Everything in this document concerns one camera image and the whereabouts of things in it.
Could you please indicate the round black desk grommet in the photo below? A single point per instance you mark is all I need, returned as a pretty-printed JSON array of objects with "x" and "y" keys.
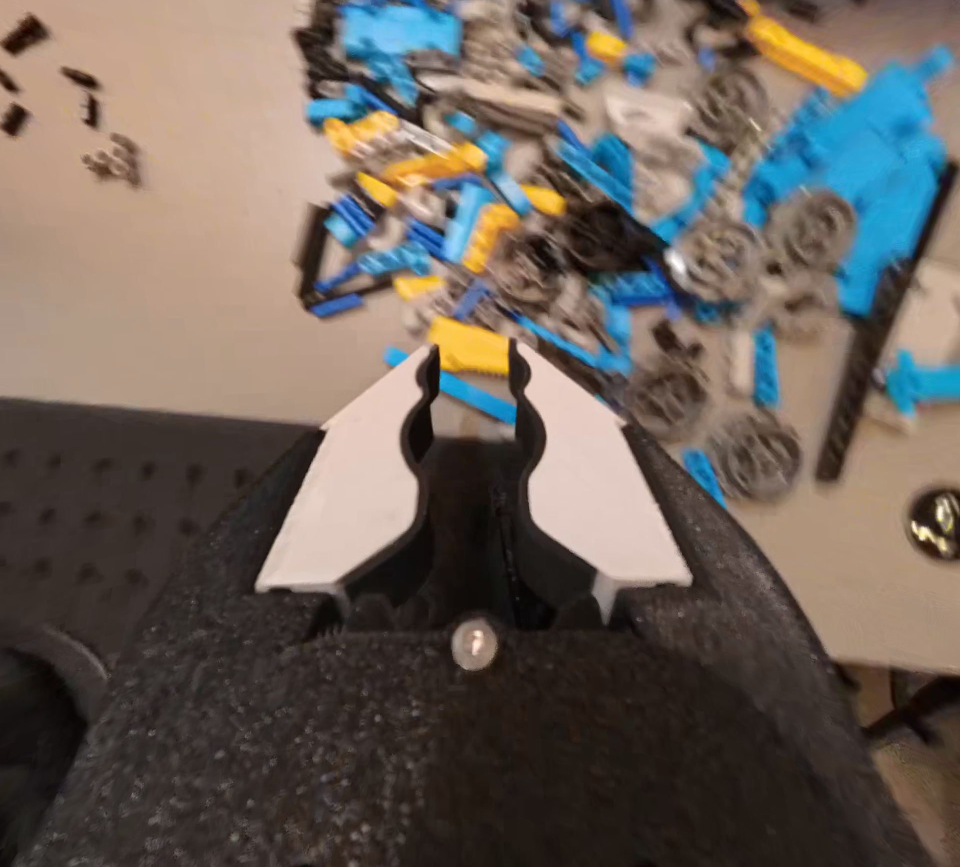
[{"x": 934, "y": 522}]

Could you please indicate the long black toothed beam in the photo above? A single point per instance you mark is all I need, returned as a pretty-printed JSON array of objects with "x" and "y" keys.
[{"x": 870, "y": 357}]

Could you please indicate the grey desk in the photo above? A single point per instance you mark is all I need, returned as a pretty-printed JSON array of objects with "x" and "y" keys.
[{"x": 187, "y": 282}]

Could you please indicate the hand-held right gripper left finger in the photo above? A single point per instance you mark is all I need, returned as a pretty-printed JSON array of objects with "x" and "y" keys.
[{"x": 352, "y": 499}]

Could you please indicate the long black pin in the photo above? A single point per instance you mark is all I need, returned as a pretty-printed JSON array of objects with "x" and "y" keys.
[{"x": 25, "y": 33}]

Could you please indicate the pile of building block parts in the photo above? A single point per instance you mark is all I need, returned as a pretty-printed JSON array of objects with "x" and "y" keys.
[{"x": 480, "y": 154}]

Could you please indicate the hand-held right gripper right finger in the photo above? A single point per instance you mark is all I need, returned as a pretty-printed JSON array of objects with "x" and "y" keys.
[{"x": 600, "y": 499}]

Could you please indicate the small grey connector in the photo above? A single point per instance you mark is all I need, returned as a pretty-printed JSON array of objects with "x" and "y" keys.
[{"x": 116, "y": 158}]

